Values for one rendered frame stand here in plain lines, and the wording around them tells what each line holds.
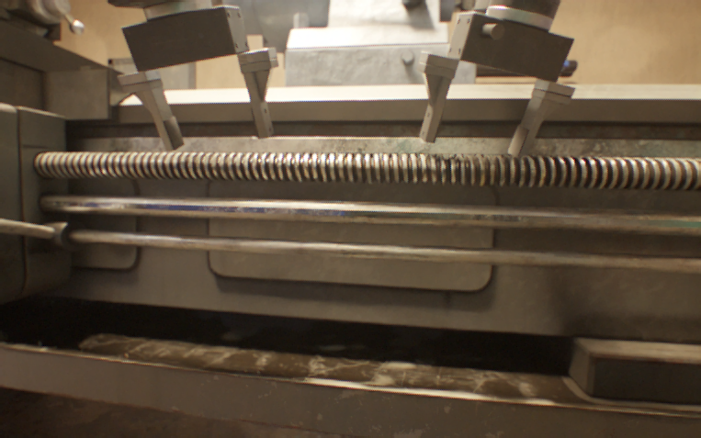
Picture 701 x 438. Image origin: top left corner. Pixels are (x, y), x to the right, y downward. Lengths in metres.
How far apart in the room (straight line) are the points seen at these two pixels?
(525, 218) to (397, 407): 0.27
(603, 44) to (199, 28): 4.21
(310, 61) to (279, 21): 0.18
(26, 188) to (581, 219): 0.79
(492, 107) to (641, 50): 4.08
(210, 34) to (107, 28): 5.01
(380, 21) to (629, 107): 0.42
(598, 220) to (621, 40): 4.07
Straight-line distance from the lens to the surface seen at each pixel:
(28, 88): 0.81
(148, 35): 0.51
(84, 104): 0.76
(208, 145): 0.63
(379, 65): 0.67
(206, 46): 0.47
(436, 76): 0.47
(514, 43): 0.48
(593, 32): 4.47
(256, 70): 0.46
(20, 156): 0.72
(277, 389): 0.47
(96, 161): 0.65
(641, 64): 4.58
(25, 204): 0.72
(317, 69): 0.69
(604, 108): 0.62
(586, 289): 0.64
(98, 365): 0.59
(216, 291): 0.67
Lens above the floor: 0.69
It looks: 5 degrees down
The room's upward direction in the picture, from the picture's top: 1 degrees clockwise
